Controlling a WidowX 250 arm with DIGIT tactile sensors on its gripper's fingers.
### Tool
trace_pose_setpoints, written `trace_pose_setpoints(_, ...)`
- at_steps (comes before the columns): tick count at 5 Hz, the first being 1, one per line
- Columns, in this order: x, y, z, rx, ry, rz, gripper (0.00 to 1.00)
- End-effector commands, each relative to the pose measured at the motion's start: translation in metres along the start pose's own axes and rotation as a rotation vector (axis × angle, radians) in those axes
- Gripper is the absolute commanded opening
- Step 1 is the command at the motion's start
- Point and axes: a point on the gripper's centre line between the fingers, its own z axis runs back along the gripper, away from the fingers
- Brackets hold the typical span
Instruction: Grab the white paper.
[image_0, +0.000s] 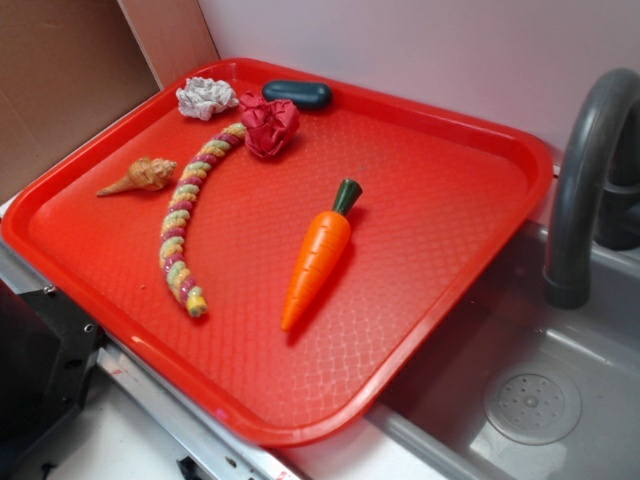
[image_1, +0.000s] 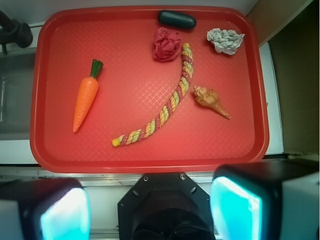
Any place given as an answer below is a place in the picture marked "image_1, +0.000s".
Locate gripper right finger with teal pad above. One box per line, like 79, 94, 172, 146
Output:
209, 161, 320, 240

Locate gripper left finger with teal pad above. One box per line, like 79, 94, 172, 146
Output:
0, 178, 91, 240

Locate white paper ball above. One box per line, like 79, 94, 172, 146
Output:
206, 28, 245, 56

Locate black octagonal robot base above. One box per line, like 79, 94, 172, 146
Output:
117, 172, 216, 240

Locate tan toy conch shell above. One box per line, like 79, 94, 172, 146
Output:
193, 85, 231, 120

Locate orange toy carrot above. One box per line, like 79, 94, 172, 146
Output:
72, 59, 104, 133

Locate red plastic tray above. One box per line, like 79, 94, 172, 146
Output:
30, 6, 269, 174

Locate grey toy sink basin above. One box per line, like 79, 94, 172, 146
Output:
0, 48, 36, 141

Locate brown cardboard panel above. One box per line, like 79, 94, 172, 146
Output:
247, 0, 320, 155

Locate grey toy faucet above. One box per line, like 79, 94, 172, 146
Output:
0, 11, 33, 55

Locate crumpled red paper ball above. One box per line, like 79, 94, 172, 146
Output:
153, 27, 181, 62

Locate dark green oval toy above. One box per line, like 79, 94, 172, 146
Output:
157, 10, 197, 30

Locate twisted multicolour rope toy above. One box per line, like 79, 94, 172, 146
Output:
111, 43, 194, 148

